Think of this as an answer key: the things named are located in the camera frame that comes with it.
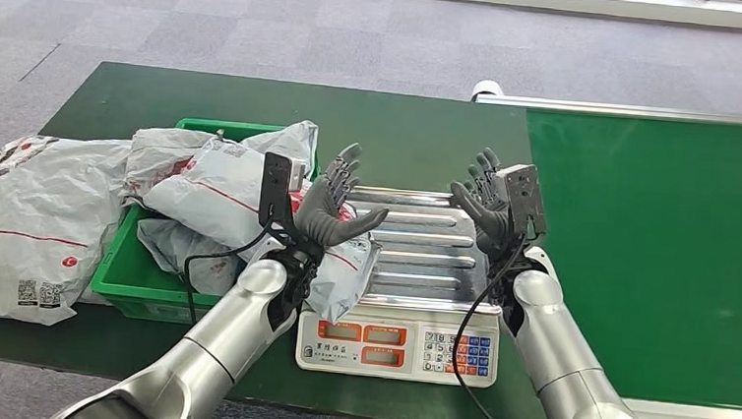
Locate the green conveyor belt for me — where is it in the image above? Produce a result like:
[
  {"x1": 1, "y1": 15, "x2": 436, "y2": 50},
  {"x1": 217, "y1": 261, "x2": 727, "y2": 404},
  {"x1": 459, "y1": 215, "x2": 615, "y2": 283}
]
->
[{"x1": 506, "y1": 107, "x2": 742, "y2": 412}]

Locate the large grey courier bag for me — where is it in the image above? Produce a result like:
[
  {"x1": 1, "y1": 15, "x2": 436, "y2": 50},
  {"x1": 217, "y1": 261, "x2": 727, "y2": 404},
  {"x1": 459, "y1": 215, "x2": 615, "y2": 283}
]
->
[{"x1": 0, "y1": 132, "x2": 135, "y2": 332}]

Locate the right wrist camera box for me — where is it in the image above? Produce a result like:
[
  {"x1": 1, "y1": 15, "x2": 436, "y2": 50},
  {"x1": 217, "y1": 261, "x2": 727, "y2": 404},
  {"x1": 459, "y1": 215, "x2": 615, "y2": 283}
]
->
[{"x1": 490, "y1": 161, "x2": 553, "y2": 243}]

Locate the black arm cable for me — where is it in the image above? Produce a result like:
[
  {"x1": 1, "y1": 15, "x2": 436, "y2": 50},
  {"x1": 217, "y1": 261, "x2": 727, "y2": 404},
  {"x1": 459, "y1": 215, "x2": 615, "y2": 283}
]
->
[
  {"x1": 177, "y1": 210, "x2": 278, "y2": 330},
  {"x1": 446, "y1": 228, "x2": 544, "y2": 419}
]

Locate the green plastic crate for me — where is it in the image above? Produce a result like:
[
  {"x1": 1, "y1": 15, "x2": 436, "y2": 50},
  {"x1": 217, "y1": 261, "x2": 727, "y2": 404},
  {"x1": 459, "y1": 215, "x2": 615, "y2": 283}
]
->
[{"x1": 88, "y1": 110, "x2": 325, "y2": 334}]

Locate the pale grey parcel red line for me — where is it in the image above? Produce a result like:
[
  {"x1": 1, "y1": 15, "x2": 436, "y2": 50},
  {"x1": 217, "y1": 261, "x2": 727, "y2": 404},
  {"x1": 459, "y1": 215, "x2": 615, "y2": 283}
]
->
[{"x1": 135, "y1": 132, "x2": 391, "y2": 329}]

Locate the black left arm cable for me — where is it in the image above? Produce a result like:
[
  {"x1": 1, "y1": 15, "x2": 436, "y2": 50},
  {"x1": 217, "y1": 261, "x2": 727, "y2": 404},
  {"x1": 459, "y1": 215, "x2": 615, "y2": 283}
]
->
[{"x1": 177, "y1": 210, "x2": 278, "y2": 330}]

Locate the grey parcel bag red print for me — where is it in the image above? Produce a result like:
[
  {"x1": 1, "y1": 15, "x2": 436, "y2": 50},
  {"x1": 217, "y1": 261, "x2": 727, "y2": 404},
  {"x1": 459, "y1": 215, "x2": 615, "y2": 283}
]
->
[
  {"x1": 120, "y1": 106, "x2": 321, "y2": 221},
  {"x1": 133, "y1": 215, "x2": 249, "y2": 299}
]

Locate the dark green table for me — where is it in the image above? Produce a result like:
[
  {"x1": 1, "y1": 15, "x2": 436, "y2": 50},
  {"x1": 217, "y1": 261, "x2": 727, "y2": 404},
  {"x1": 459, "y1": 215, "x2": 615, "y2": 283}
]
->
[{"x1": 0, "y1": 53, "x2": 593, "y2": 419}]

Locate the white electronic scale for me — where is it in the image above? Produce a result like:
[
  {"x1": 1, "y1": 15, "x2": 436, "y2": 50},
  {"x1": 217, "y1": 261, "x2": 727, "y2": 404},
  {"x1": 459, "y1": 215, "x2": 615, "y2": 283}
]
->
[{"x1": 292, "y1": 181, "x2": 512, "y2": 390}]

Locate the aluminium conveyor frame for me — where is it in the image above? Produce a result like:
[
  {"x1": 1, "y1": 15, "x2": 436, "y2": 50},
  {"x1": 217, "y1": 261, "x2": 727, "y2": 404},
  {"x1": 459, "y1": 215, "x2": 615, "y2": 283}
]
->
[{"x1": 447, "y1": 78, "x2": 742, "y2": 419}]

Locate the steel scale tray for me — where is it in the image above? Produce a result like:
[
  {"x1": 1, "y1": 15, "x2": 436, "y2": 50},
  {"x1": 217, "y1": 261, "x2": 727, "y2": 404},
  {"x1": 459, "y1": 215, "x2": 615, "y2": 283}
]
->
[{"x1": 331, "y1": 184, "x2": 512, "y2": 318}]

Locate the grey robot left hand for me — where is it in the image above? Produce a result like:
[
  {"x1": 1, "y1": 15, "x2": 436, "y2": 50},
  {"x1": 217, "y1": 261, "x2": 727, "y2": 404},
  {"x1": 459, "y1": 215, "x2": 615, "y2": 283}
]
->
[{"x1": 290, "y1": 139, "x2": 396, "y2": 254}]

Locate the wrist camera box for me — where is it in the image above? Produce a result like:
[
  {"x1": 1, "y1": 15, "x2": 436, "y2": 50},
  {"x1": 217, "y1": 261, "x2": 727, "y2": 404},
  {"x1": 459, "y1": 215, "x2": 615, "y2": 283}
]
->
[
  {"x1": 490, "y1": 161, "x2": 553, "y2": 243},
  {"x1": 256, "y1": 150, "x2": 312, "y2": 232}
]

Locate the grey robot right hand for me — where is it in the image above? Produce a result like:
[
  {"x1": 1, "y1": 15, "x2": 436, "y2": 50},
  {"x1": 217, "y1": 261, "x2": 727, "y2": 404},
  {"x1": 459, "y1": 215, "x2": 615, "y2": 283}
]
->
[{"x1": 444, "y1": 145, "x2": 522, "y2": 260}]

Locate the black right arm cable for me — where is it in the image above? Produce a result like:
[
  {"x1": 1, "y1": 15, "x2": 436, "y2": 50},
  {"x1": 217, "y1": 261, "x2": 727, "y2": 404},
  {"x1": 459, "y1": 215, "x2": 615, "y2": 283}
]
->
[{"x1": 446, "y1": 228, "x2": 544, "y2": 419}]

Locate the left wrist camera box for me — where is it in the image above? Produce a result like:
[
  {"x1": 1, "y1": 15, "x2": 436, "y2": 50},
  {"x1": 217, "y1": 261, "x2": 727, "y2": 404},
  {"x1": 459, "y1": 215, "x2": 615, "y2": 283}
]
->
[{"x1": 256, "y1": 150, "x2": 312, "y2": 232}]

